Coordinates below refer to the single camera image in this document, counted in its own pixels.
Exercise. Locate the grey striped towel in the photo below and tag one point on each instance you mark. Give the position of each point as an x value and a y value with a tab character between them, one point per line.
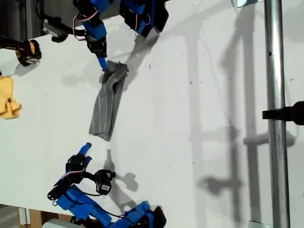
104	114

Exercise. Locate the white plastic container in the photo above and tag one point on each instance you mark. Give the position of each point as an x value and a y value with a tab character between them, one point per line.
54	224

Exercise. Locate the brown cardboard box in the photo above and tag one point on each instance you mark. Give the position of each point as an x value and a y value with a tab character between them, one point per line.
35	218

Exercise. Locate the yellow cloth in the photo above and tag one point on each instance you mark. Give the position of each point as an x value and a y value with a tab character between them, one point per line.
6	95

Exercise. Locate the black clamp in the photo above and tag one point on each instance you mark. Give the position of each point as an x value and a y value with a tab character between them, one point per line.
292	114

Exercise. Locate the black camera box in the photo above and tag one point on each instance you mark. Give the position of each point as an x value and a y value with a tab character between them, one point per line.
104	183
57	28

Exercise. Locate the white bracket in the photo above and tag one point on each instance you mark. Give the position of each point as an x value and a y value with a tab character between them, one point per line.
23	216

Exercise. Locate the steel post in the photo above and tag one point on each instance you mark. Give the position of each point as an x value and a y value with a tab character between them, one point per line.
275	71

